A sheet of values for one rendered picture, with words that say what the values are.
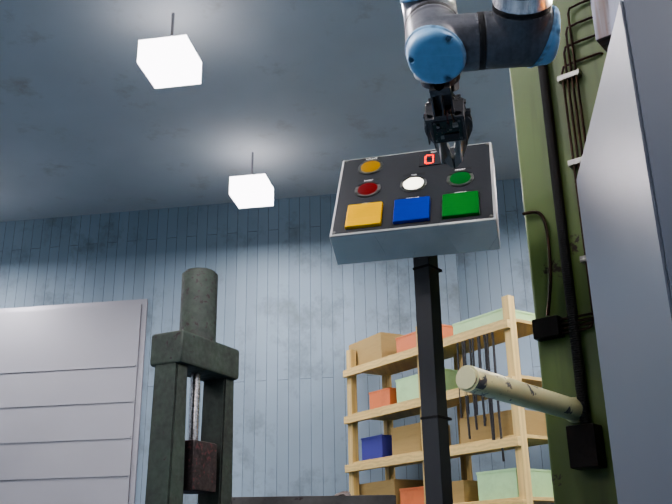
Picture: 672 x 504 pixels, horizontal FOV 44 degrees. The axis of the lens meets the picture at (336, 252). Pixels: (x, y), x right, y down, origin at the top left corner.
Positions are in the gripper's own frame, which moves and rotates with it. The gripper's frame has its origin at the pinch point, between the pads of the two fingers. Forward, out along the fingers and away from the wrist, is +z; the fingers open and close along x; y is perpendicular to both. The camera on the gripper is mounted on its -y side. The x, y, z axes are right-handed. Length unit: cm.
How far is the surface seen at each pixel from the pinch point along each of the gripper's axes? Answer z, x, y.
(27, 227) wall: 502, -655, -721
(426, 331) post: 31.7, -9.8, 14.8
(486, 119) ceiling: 397, -13, -673
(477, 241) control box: 16.2, 2.7, 6.0
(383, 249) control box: 15.8, -16.5, 6.0
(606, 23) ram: -7.1, 33.3, -33.9
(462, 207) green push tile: 10.2, 0.4, 2.2
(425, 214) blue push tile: 10.2, -7.0, 3.2
